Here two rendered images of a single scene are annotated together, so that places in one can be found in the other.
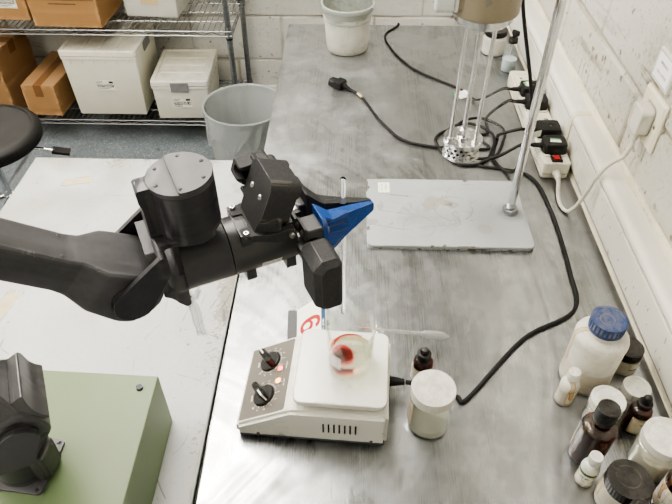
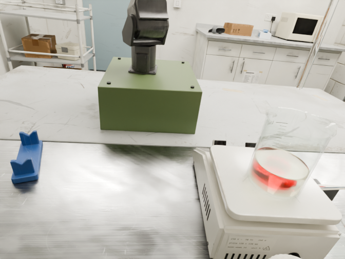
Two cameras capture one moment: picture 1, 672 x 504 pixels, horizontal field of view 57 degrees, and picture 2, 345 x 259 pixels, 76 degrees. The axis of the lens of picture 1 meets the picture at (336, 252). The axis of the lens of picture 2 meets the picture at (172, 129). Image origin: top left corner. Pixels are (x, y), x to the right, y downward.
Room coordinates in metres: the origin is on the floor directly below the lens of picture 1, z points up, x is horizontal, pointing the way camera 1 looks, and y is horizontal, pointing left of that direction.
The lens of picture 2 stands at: (0.34, -0.19, 1.16)
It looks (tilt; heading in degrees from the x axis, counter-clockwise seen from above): 30 degrees down; 80
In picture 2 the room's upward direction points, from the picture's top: 7 degrees clockwise
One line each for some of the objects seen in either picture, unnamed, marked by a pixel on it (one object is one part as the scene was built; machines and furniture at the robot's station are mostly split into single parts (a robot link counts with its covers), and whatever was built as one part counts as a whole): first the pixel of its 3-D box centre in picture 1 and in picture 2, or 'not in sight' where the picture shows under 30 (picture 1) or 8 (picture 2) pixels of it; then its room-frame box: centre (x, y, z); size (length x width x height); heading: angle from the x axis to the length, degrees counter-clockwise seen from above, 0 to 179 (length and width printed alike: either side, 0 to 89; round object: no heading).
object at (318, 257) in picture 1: (267, 235); not in sight; (0.46, 0.07, 1.25); 0.19 x 0.08 x 0.06; 24
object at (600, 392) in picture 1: (603, 410); not in sight; (0.47, -0.36, 0.93); 0.05 x 0.05 x 0.05
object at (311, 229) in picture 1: (297, 216); not in sight; (0.48, 0.04, 1.25); 0.09 x 0.02 x 0.04; 24
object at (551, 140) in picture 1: (548, 144); not in sight; (1.07, -0.43, 0.95); 0.07 x 0.04 x 0.02; 88
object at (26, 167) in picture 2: not in sight; (27, 153); (0.16, 0.12, 0.92); 0.10 x 0.03 x 0.04; 107
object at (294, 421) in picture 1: (323, 385); (248, 188); (0.50, 0.02, 0.94); 0.22 x 0.13 x 0.08; 85
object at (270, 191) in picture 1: (262, 194); not in sight; (0.46, 0.07, 1.30); 0.07 x 0.06 x 0.07; 25
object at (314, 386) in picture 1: (342, 367); (265, 178); (0.49, -0.01, 0.98); 0.12 x 0.12 x 0.01; 85
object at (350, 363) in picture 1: (350, 344); (286, 154); (0.50, -0.02, 1.03); 0.07 x 0.06 x 0.08; 0
